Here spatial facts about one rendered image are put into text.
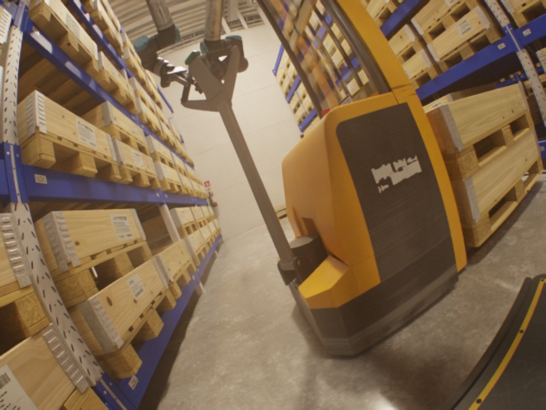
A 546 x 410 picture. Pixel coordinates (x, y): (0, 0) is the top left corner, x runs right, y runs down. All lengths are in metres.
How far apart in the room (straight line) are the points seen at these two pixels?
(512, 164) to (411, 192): 0.90
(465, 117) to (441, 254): 0.65
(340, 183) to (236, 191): 5.94
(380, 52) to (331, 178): 0.64
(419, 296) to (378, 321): 0.21
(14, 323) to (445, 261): 1.49
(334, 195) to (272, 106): 6.59
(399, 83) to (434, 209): 0.54
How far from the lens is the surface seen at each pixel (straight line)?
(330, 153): 0.79
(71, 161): 1.40
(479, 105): 1.46
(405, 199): 0.92
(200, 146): 6.91
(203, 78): 1.13
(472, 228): 1.28
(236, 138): 1.03
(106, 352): 1.04
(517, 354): 0.51
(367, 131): 0.87
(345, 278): 0.83
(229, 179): 6.68
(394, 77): 1.13
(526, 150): 1.96
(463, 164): 1.19
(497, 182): 1.47
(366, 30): 1.21
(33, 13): 1.75
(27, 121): 1.22
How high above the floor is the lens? 0.71
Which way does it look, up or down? 3 degrees down
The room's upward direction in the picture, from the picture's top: 23 degrees counter-clockwise
